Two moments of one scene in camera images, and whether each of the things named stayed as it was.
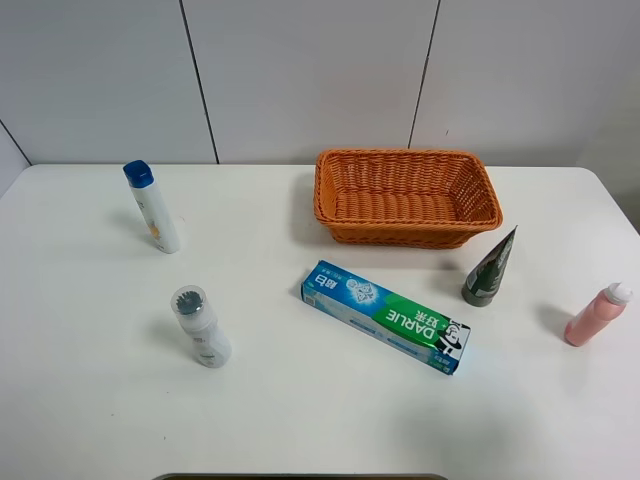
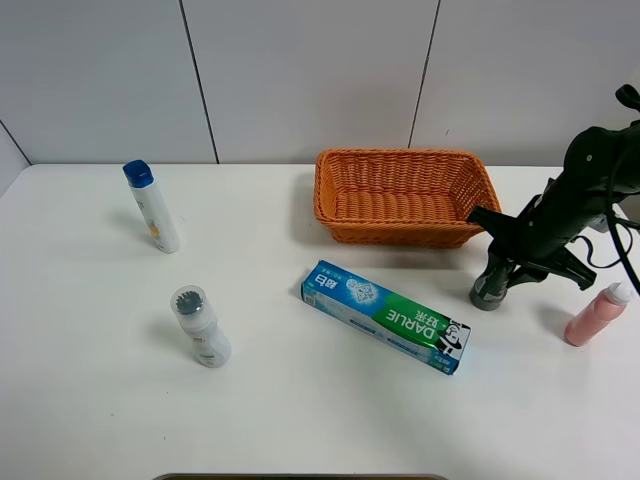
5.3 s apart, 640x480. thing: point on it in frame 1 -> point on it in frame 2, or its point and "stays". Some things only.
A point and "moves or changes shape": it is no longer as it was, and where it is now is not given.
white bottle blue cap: (159, 221) stays
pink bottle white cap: (596, 314) stays
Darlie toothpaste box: (362, 307) stays
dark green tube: (483, 281) moves or changes shape
